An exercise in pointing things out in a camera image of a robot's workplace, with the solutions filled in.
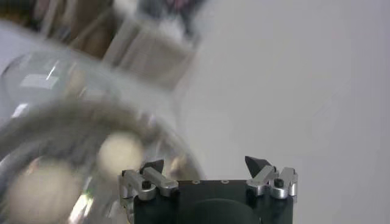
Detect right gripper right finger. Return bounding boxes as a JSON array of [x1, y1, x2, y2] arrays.
[[245, 156, 299, 200]]

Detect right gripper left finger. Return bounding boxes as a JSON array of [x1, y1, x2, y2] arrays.
[[119, 159, 180, 209]]

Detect white steamed baozi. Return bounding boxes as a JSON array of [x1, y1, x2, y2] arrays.
[[97, 132, 146, 177], [4, 161, 83, 224]]

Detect glass lid with cream handle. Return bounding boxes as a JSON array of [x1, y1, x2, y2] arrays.
[[0, 50, 129, 122]]

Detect steel steamer pot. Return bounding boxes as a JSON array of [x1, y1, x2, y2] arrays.
[[0, 97, 205, 224]]

